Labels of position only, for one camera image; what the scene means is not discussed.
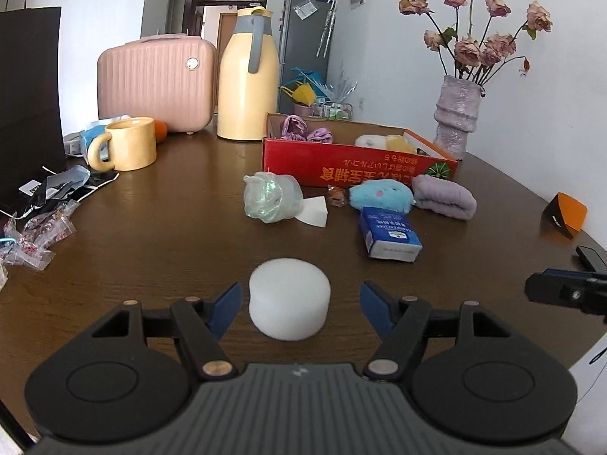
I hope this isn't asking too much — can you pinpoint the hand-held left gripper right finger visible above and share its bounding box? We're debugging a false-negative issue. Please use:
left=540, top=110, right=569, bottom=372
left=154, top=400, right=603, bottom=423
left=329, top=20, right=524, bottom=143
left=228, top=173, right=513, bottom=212
left=361, top=281, right=515, bottom=382

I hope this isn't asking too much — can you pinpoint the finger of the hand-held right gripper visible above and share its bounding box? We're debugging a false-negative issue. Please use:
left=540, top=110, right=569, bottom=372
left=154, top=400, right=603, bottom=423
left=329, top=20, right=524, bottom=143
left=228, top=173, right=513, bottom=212
left=524, top=268, right=594, bottom=306

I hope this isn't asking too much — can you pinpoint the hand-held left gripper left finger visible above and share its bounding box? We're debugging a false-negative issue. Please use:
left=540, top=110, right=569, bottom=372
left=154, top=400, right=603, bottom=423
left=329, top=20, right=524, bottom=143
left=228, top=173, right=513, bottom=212
left=90, top=281, right=244, bottom=382

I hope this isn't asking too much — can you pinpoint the white round sponge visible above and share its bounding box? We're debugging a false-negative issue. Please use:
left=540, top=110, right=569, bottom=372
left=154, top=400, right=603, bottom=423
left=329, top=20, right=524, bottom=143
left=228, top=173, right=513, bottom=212
left=248, top=257, right=332, bottom=341

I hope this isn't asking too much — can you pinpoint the blue tissue pack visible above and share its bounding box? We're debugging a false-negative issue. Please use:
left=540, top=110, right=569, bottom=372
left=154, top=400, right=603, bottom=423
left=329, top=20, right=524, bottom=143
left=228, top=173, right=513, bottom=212
left=358, top=206, right=423, bottom=262

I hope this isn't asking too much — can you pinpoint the blue plush toy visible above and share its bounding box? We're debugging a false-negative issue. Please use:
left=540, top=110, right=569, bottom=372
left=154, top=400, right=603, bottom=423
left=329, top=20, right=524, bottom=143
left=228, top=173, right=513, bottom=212
left=348, top=177, right=417, bottom=214

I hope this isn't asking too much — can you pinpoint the white wedge sponge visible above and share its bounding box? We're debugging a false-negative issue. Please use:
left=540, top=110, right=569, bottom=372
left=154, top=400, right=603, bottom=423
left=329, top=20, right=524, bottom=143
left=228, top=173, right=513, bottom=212
left=296, top=194, right=329, bottom=228

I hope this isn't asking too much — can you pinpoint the pale plastic-wrapped bundle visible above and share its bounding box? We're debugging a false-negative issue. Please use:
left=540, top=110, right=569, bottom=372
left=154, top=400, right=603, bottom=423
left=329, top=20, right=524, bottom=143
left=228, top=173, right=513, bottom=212
left=243, top=171, right=304, bottom=224

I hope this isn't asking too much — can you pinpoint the lavender ribbed towel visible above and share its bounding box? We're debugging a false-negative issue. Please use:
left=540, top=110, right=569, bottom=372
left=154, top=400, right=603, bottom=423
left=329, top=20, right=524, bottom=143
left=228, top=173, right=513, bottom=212
left=412, top=174, right=477, bottom=220

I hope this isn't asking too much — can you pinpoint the red cardboard box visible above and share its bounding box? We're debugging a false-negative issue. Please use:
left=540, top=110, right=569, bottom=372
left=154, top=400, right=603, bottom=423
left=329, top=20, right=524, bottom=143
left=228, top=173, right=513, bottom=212
left=262, top=113, right=460, bottom=188

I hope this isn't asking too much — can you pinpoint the yellow and white plush toy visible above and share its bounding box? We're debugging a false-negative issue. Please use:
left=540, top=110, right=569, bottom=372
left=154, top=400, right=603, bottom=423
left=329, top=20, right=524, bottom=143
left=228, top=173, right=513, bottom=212
left=355, top=133, right=420, bottom=155

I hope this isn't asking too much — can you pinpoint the orange and black box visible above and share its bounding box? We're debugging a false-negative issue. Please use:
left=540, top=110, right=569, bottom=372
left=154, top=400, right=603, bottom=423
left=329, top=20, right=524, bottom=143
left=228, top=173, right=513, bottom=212
left=541, top=192, right=589, bottom=240

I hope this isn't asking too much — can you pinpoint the yellow mug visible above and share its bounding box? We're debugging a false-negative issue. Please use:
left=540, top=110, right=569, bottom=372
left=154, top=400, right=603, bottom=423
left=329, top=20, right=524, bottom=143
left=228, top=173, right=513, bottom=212
left=86, top=117, right=157, bottom=172

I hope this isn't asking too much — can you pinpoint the mottled lilac vase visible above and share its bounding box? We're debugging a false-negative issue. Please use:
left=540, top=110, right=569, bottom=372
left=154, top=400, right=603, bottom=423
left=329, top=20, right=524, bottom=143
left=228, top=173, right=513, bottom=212
left=434, top=75, right=487, bottom=161

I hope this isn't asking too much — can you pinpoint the pile of printed small packets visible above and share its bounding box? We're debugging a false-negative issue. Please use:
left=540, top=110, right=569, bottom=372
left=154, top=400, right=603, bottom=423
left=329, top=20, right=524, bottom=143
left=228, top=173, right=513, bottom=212
left=0, top=199, right=77, bottom=271

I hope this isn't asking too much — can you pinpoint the black and white packaging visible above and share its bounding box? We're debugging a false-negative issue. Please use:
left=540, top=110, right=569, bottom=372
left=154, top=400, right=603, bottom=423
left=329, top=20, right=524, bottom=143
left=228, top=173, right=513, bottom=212
left=0, top=166, right=119, bottom=219

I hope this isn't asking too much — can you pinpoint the yellow thermos jug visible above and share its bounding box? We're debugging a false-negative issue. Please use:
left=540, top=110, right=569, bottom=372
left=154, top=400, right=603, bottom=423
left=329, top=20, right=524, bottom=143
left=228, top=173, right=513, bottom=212
left=217, top=6, right=280, bottom=142

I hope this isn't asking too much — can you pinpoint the light blue packet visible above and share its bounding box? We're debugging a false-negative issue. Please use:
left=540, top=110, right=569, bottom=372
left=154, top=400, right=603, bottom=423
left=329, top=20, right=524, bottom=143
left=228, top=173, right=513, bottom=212
left=63, top=115, right=131, bottom=157

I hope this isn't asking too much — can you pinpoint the pile of household clutter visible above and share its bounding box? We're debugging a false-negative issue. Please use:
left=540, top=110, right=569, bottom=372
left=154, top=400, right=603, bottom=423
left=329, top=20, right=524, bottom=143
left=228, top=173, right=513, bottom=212
left=280, top=67, right=359, bottom=120

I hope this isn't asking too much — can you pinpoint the pink ribbed suitcase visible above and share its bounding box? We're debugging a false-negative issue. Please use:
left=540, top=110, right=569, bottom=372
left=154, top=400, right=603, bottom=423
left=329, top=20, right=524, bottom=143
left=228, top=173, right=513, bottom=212
left=97, top=35, right=218, bottom=134

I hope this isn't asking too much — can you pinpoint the dried pink rose bouquet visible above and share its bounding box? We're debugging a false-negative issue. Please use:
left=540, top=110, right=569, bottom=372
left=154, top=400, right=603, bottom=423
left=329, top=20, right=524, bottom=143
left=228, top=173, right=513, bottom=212
left=398, top=0, right=553, bottom=86

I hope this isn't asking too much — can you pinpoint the grey refrigerator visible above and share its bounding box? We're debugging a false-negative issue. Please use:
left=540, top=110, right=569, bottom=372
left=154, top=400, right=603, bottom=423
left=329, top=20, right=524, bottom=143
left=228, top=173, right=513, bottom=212
left=277, top=0, right=338, bottom=115

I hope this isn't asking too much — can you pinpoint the transparent folded umbrella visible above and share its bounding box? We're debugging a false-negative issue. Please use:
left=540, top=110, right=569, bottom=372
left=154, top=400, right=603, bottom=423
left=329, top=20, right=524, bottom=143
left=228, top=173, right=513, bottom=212
left=318, top=0, right=337, bottom=58

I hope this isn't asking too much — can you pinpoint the brown door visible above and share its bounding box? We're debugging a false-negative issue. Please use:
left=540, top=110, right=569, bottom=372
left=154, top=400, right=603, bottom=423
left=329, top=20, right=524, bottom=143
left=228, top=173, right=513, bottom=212
left=217, top=11, right=240, bottom=48

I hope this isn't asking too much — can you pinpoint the black monitor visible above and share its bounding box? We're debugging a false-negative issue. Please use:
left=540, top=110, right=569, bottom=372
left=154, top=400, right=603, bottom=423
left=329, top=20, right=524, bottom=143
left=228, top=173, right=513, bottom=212
left=0, top=0, right=67, bottom=209

